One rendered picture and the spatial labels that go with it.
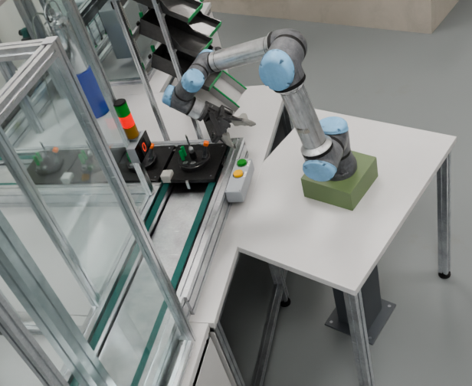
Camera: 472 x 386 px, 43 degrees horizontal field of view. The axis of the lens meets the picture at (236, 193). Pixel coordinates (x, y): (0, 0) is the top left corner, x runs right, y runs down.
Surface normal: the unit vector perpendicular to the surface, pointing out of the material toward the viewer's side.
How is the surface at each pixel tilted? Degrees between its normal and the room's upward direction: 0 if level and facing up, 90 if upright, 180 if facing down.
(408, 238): 0
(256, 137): 0
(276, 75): 86
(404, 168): 0
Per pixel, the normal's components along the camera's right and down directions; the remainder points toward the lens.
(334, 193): -0.58, 0.63
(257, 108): -0.22, -0.73
